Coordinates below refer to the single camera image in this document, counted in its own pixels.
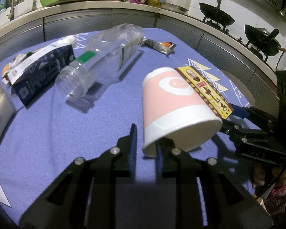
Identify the short steel faucet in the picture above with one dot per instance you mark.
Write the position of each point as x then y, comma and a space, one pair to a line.
11, 7

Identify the orange and white snack packet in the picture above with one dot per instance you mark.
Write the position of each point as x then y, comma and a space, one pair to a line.
13, 64

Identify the black wok with lid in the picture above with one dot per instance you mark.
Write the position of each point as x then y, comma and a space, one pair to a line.
262, 39

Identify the pink and white paper cup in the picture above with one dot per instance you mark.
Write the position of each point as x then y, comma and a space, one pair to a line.
171, 105

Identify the gas stove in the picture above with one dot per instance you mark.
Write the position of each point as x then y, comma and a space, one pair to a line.
231, 32

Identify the steel basin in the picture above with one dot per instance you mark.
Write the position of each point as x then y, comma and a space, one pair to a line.
175, 7

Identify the magenta cloth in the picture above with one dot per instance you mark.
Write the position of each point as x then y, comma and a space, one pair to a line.
138, 0

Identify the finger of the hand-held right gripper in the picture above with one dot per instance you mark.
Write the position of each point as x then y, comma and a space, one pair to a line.
240, 111
238, 131

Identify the silver snack wrapper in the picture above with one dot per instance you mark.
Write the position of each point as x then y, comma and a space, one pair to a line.
163, 46

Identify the dark blue milk carton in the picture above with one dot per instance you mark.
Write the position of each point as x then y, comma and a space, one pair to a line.
38, 76

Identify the kitchen counter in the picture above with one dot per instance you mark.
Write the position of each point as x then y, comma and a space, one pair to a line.
97, 19

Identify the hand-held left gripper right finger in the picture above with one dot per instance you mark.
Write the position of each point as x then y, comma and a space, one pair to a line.
158, 162

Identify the glass pot lid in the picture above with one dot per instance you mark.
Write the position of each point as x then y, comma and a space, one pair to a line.
284, 60

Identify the yellow snack packet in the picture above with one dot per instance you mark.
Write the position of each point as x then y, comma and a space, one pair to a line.
205, 88

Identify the blue printed tablecloth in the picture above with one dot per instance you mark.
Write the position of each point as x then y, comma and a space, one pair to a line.
73, 136

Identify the clear plastic bottle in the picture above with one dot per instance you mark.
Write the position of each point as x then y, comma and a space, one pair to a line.
104, 47

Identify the person's right forearm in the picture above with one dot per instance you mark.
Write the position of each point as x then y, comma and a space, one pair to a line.
282, 193

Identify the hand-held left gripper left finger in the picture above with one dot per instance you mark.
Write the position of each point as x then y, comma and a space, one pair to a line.
133, 148

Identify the person's right hand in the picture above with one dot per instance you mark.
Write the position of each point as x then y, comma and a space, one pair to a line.
259, 177

